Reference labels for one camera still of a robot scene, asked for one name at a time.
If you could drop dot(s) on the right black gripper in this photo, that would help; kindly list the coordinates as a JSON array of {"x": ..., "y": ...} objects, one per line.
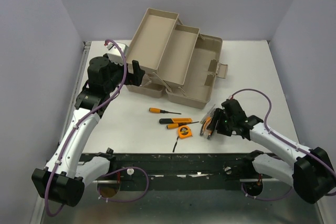
[{"x": 220, "y": 128}]

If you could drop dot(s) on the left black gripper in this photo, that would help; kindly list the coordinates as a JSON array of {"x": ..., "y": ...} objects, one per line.
[{"x": 135, "y": 78}]

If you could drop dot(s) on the orange handled pliers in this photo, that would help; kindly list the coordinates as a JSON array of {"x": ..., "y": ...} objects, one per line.
[{"x": 205, "y": 121}]

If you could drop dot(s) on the orange tape measure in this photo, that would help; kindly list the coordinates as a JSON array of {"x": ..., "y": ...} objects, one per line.
[{"x": 184, "y": 132}]

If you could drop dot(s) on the orange handled screwdriver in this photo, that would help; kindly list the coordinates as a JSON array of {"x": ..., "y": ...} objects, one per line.
[
  {"x": 159, "y": 111},
  {"x": 177, "y": 125}
]

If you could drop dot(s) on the beige tool box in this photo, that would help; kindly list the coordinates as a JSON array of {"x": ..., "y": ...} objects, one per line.
[{"x": 177, "y": 59}]

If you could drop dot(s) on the orange black utility knife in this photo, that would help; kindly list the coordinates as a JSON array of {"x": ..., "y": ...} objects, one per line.
[{"x": 175, "y": 120}]

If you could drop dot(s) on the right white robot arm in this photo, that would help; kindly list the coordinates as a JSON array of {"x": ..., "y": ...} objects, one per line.
[{"x": 308, "y": 171}]

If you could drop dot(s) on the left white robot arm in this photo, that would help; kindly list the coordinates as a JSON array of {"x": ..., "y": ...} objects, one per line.
[{"x": 63, "y": 180}]

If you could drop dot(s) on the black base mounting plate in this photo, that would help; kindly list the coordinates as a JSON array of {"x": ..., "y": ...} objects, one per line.
[{"x": 172, "y": 172}]

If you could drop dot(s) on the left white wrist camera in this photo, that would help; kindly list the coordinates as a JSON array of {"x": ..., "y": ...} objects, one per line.
[{"x": 114, "y": 54}]

